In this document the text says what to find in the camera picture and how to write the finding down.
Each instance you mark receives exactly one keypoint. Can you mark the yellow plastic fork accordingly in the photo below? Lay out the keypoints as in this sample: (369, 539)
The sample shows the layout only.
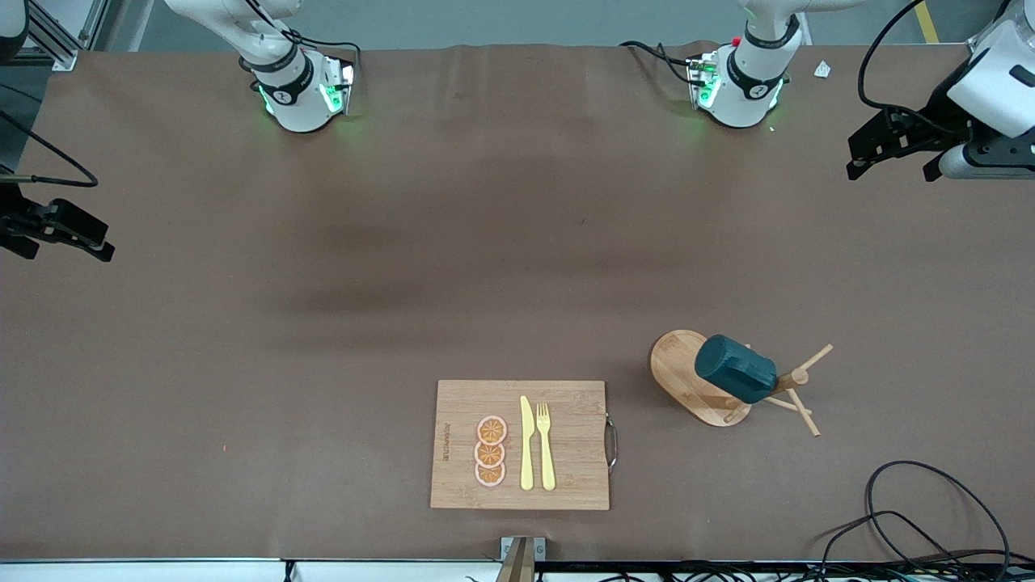
(546, 453)

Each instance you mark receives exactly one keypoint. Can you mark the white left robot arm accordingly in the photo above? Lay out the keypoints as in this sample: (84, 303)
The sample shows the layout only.
(748, 81)

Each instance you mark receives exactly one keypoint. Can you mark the wooden mug tree stand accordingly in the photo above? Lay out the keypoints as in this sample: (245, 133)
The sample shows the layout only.
(679, 368)

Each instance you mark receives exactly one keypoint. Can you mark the bamboo cutting board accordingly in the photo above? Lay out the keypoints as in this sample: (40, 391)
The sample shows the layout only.
(578, 453)

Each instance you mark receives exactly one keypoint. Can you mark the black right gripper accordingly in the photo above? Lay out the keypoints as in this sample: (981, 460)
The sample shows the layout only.
(18, 216)

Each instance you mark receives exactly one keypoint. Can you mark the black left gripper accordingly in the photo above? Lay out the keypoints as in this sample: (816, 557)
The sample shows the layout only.
(940, 114)

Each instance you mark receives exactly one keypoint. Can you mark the yellow plastic knife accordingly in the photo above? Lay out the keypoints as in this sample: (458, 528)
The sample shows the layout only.
(526, 444)

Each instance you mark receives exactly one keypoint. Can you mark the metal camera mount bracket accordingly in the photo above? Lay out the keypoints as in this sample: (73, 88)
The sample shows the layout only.
(521, 558)

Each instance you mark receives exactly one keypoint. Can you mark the white paper scrap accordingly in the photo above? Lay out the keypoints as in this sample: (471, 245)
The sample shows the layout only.
(822, 69)

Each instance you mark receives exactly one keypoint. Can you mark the dark green cup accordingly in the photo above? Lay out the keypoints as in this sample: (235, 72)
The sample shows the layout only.
(736, 368)

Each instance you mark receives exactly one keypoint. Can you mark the toy orange slice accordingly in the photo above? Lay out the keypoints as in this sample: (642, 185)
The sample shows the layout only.
(492, 429)
(489, 454)

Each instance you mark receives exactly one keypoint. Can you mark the white table edge strip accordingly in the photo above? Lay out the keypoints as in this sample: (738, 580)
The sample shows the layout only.
(162, 571)

